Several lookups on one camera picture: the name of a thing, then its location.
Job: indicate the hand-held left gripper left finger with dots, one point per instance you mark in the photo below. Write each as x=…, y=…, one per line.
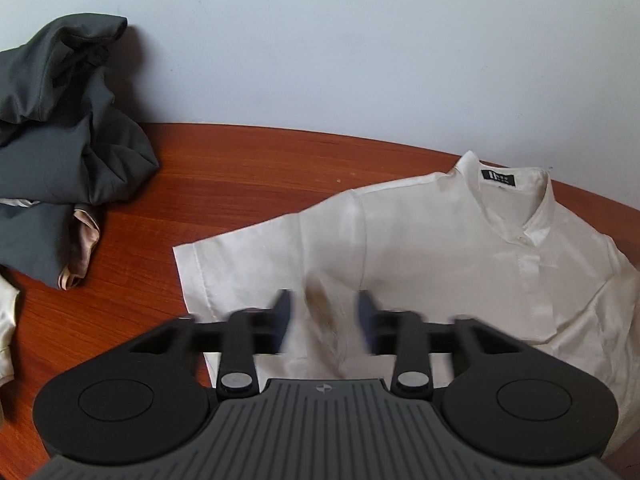
x=282, y=320

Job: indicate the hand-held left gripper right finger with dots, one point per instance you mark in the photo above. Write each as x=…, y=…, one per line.
x=367, y=320

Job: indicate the beige short-sleeved shirt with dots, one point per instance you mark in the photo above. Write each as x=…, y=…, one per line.
x=425, y=240

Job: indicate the dark grey garment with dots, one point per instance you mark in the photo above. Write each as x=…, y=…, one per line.
x=60, y=160

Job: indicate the cream garment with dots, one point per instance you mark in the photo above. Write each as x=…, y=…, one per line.
x=6, y=330

